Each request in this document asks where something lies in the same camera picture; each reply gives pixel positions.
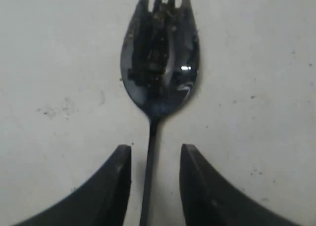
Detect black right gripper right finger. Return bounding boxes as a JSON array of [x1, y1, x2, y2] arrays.
[[179, 144, 306, 226]]

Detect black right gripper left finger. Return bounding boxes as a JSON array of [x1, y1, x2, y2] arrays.
[[19, 145, 131, 226]]

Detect stainless steel spork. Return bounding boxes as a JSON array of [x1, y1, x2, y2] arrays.
[[120, 0, 200, 226]]

